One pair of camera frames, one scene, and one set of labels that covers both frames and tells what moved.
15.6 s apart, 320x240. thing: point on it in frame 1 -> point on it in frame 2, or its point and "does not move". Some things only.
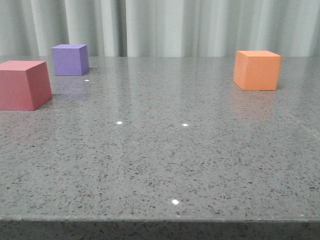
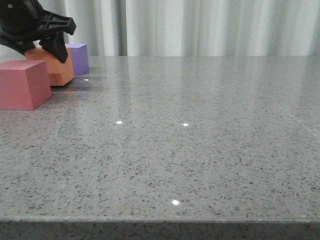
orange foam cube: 257,70 -> 60,73
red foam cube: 24,85 does not move
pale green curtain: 160,28 does not move
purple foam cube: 70,59 does not move
